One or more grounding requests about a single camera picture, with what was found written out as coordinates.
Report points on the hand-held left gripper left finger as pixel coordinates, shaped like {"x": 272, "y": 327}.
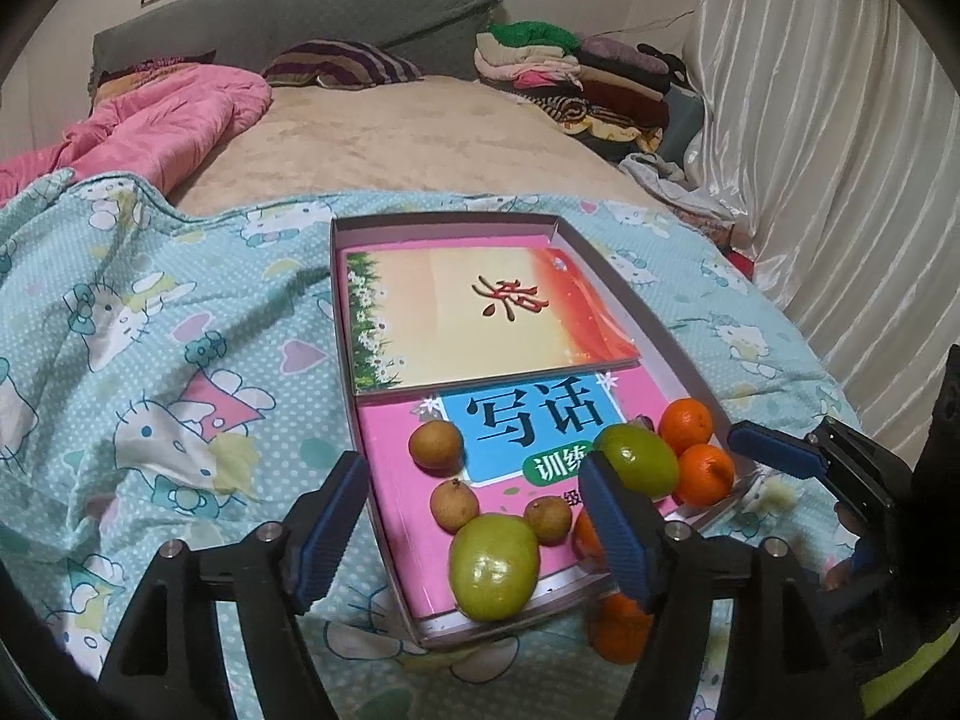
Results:
{"x": 330, "y": 532}

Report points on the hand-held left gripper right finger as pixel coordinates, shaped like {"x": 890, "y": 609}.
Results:
{"x": 615, "y": 532}

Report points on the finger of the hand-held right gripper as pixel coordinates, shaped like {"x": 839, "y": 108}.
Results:
{"x": 862, "y": 556}
{"x": 772, "y": 448}

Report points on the brown longan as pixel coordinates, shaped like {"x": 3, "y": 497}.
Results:
{"x": 435, "y": 444}
{"x": 455, "y": 505}
{"x": 547, "y": 519}

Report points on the small mandarin orange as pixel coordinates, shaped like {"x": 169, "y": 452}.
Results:
{"x": 686, "y": 421}
{"x": 705, "y": 474}

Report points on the green jujube fruit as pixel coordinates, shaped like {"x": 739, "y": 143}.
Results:
{"x": 645, "y": 461}
{"x": 491, "y": 568}

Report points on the large mandarin orange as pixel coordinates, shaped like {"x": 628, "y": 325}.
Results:
{"x": 615, "y": 630}

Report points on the shallow grey cardboard box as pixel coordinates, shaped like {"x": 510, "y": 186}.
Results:
{"x": 667, "y": 345}

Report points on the person's right forearm green sleeve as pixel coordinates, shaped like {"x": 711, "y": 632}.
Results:
{"x": 915, "y": 679}

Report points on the pink workbook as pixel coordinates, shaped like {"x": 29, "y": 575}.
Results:
{"x": 397, "y": 480}

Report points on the light blue cartoon printed blanket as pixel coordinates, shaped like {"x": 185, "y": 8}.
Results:
{"x": 187, "y": 315}

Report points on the cream and orange book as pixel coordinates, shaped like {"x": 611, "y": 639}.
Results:
{"x": 450, "y": 300}

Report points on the white satin curtain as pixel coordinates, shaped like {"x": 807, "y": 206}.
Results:
{"x": 825, "y": 165}

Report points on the white crumpled cloth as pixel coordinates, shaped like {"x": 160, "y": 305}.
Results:
{"x": 660, "y": 172}

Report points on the grey blue cushion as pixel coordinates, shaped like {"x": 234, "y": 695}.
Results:
{"x": 682, "y": 127}

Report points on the stack of folded clothes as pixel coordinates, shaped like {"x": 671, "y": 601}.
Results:
{"x": 600, "y": 90}

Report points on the beige bed sheet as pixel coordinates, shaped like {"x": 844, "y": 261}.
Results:
{"x": 412, "y": 135}

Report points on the pink quilt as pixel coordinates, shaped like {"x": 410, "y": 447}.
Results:
{"x": 150, "y": 120}

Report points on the striped pillow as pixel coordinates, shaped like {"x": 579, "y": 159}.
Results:
{"x": 337, "y": 60}

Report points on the grey bed headboard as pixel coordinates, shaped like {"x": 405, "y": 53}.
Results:
{"x": 300, "y": 15}

